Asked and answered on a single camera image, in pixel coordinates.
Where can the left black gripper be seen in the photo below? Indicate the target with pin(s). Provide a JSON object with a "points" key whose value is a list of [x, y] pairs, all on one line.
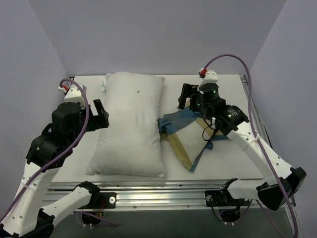
{"points": [[99, 119]]}

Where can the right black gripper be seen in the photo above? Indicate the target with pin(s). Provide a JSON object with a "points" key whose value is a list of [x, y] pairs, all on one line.
{"points": [[189, 98]]}

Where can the blue beige white pillowcase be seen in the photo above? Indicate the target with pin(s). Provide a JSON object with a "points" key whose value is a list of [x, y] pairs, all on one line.
{"points": [[188, 135]]}

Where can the white pillow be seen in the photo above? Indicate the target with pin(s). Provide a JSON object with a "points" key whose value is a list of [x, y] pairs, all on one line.
{"points": [[131, 144]]}

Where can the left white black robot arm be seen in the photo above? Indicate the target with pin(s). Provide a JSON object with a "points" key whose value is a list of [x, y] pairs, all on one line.
{"points": [[28, 218]]}

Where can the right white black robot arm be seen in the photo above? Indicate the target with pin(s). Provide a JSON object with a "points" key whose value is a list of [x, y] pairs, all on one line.
{"points": [[280, 180]]}

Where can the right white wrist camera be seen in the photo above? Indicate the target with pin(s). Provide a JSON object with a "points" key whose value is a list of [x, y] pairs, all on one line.
{"points": [[208, 76]]}

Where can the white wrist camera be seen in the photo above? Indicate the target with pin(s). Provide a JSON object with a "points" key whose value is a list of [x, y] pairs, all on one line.
{"points": [[208, 76], [72, 94]]}

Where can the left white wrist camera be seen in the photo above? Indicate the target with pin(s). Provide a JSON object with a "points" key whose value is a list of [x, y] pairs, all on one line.
{"points": [[72, 94]]}

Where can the right aluminium side rail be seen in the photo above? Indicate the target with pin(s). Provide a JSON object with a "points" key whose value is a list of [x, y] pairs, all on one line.
{"points": [[259, 126]]}

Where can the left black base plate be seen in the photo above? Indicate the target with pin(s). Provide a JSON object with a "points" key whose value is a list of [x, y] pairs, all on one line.
{"points": [[102, 200]]}

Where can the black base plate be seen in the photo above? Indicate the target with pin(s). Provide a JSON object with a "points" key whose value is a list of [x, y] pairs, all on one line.
{"points": [[102, 200], [222, 198]]}

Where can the aluminium front rail frame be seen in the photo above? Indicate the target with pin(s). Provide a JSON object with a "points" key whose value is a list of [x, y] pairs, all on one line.
{"points": [[160, 195]]}

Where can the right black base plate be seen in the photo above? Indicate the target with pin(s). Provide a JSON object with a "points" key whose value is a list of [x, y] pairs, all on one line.
{"points": [[222, 198]]}

